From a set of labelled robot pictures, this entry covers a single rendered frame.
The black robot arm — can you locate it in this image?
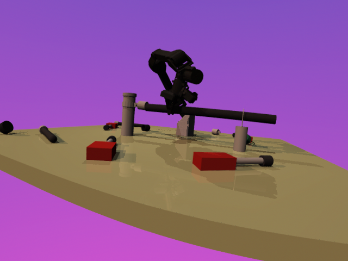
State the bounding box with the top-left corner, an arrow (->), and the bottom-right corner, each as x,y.
148,49 -> 203,103

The grey post with cap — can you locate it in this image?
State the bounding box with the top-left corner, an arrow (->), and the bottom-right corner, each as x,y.
121,92 -> 136,136

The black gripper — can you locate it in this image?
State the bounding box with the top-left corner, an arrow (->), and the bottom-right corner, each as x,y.
160,79 -> 188,115

